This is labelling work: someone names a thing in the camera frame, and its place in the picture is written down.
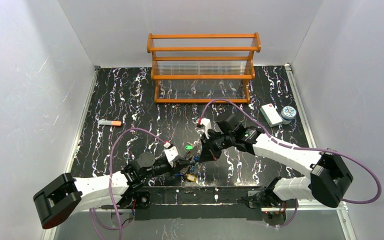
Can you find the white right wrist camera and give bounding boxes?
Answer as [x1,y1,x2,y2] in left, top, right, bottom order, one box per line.
[196,118,213,139]

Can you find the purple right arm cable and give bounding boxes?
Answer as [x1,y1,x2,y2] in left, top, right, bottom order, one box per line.
[196,99,382,229]

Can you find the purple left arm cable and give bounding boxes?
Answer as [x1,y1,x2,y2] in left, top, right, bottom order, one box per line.
[89,128,171,240]

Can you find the blue white round tin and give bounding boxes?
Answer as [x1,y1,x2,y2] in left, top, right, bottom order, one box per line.
[280,106,297,125]

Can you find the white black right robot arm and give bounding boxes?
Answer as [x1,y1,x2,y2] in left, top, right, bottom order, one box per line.
[197,115,354,208]

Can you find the cluster of tagged keys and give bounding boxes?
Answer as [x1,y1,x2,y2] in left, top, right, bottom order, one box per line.
[179,153,200,182]

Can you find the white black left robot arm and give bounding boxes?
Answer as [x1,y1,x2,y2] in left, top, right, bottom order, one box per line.
[33,150,194,230]

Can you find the white rectangular box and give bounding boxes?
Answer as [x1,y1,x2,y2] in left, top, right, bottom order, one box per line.
[259,103,283,127]

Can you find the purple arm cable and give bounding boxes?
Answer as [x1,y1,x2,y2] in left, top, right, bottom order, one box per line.
[196,99,382,229]
[89,128,171,240]

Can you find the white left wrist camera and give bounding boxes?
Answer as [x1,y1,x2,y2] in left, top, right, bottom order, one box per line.
[163,145,180,168]

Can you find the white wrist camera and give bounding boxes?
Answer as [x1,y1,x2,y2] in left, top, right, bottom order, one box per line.
[163,145,180,168]
[196,118,213,139]

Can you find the orange wooden shelf rack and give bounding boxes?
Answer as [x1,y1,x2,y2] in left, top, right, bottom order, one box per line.
[146,32,262,104]

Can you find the yellow key tag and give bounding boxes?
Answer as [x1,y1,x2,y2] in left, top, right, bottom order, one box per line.
[186,174,197,183]

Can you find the orange grey marker pen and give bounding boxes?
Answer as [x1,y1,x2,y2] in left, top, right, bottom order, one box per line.
[98,119,122,127]

